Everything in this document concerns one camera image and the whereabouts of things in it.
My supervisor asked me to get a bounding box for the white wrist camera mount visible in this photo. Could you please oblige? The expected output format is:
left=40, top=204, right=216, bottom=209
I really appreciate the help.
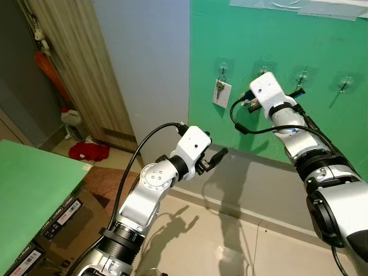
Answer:
left=168, top=125, right=212, bottom=174
left=247, top=71, right=288, bottom=120

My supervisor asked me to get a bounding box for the white plush toy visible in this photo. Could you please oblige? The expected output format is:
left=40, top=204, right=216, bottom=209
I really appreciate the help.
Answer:
left=33, top=25, right=48, bottom=51

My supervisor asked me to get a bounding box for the wooden wardrobe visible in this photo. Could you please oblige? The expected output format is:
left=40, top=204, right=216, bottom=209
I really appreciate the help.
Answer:
left=25, top=0, right=140, bottom=154

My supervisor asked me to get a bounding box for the key with white tag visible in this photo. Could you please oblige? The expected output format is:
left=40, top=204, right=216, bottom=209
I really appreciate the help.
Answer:
left=212, top=78, right=232, bottom=109

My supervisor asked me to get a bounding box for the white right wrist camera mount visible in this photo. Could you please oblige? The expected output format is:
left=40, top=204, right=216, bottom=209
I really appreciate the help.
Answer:
left=247, top=71, right=288, bottom=120

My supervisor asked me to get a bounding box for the white plastic jug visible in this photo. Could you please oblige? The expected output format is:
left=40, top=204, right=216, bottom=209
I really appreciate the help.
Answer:
left=60, top=106, right=85, bottom=140

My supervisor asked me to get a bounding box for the orange bag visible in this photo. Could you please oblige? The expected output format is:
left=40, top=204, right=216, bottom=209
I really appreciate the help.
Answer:
left=33, top=50, right=62, bottom=97

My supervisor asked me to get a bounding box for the black labelled box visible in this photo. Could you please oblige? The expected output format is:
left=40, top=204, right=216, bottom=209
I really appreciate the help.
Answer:
left=42, top=194, right=85, bottom=240
left=2, top=246, right=45, bottom=276

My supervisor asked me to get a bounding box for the green wall board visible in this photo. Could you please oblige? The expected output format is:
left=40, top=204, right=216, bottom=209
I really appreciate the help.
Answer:
left=188, top=0, right=368, bottom=180

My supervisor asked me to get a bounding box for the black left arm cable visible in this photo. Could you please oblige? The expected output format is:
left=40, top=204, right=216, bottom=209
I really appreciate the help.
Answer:
left=108, top=121, right=189, bottom=232

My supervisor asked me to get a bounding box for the red cloth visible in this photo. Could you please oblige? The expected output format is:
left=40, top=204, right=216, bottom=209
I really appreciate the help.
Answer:
left=68, top=140, right=110, bottom=163

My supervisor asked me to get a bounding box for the long clear tape strip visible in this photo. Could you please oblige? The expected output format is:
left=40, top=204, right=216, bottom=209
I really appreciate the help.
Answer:
left=229, top=0, right=368, bottom=22

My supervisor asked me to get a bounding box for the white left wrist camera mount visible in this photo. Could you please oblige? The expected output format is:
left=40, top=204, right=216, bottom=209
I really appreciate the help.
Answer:
left=168, top=125, right=212, bottom=174

